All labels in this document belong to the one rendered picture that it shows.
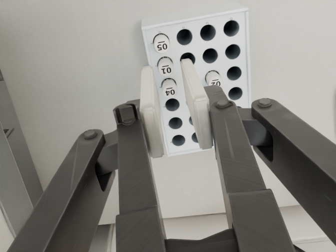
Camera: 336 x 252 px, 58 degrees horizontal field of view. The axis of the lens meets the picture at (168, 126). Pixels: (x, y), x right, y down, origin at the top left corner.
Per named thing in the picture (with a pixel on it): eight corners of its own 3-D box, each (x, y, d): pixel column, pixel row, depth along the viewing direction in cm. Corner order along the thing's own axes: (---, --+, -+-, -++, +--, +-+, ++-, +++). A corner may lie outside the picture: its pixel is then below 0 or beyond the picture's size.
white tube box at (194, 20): (141, 18, 27) (140, 27, 23) (235, 1, 26) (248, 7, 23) (165, 137, 33) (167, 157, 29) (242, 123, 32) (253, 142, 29)
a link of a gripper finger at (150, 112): (164, 157, 16) (150, 160, 16) (159, 103, 22) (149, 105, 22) (154, 107, 15) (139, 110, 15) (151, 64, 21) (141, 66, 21)
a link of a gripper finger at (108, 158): (149, 168, 14) (87, 178, 14) (148, 119, 19) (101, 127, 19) (142, 141, 14) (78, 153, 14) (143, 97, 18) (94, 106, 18)
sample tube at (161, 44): (151, 27, 27) (152, 39, 23) (165, 24, 27) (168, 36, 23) (154, 41, 27) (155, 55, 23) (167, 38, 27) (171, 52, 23)
